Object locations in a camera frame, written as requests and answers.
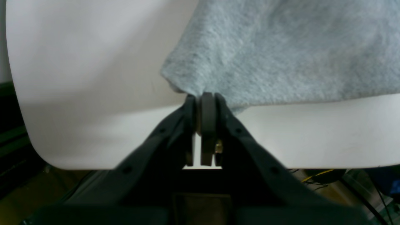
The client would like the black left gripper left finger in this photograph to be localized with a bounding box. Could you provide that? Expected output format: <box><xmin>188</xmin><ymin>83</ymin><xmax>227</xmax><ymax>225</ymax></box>
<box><xmin>25</xmin><ymin>95</ymin><xmax>196</xmax><ymax>225</ymax></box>

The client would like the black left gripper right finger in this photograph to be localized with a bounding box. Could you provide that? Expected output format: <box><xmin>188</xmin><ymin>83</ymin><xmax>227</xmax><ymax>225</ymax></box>
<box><xmin>199</xmin><ymin>92</ymin><xmax>369</xmax><ymax>225</ymax></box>

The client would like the grey t-shirt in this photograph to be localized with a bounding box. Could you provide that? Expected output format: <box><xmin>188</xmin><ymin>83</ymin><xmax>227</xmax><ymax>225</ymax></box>
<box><xmin>161</xmin><ymin>0</ymin><xmax>400</xmax><ymax>113</ymax></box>

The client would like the yellow cable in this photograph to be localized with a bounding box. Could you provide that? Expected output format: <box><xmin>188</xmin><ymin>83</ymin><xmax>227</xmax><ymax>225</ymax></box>
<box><xmin>302</xmin><ymin>169</ymin><xmax>335</xmax><ymax>183</ymax></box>

